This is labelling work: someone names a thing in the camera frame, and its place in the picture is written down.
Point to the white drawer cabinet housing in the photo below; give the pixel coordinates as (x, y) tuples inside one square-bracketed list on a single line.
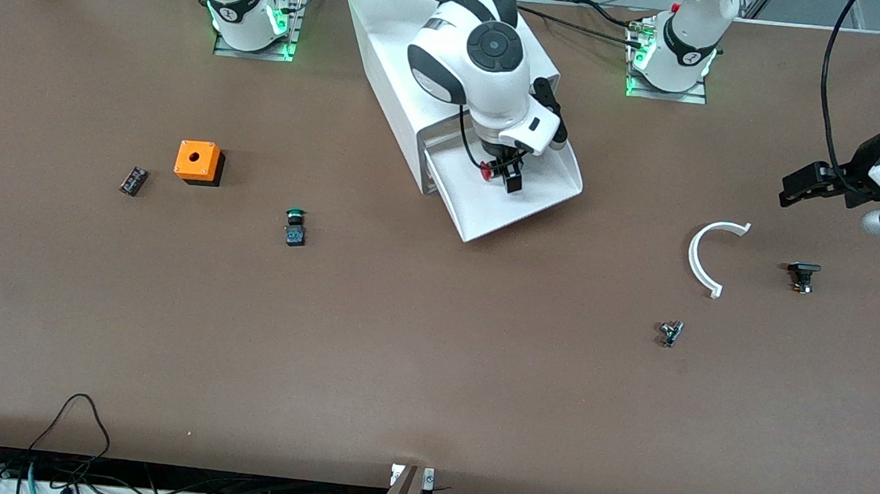
[(385, 46)]

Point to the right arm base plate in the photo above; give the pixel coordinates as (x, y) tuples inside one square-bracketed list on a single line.
[(298, 16)]

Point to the white curved plastic arc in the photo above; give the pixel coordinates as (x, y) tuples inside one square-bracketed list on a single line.
[(692, 255)]

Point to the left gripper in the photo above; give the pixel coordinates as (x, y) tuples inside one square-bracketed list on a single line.
[(859, 172)]

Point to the small metal connector part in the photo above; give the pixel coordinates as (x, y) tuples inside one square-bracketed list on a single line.
[(670, 332)]

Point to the small white bracket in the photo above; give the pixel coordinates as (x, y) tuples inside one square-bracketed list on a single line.
[(429, 478), (396, 475)]

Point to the white plastic drawer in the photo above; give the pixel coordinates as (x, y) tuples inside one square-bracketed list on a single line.
[(522, 206)]

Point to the dark cylindrical capacitor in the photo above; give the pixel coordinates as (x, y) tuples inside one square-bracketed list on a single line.
[(133, 181)]

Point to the red push button switch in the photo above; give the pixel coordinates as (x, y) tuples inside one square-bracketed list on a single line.
[(485, 170)]

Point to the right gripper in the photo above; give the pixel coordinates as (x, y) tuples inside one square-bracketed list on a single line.
[(510, 171)]

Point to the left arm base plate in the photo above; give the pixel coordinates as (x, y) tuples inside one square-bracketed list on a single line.
[(641, 92)]

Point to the orange button enclosure box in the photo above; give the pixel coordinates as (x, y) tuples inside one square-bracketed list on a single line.
[(207, 162)]

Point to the green push button switch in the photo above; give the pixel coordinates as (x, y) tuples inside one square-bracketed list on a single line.
[(295, 235)]

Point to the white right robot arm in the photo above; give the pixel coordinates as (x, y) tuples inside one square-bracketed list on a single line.
[(495, 47)]

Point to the small black switch part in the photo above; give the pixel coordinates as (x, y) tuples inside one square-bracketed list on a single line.
[(803, 269)]

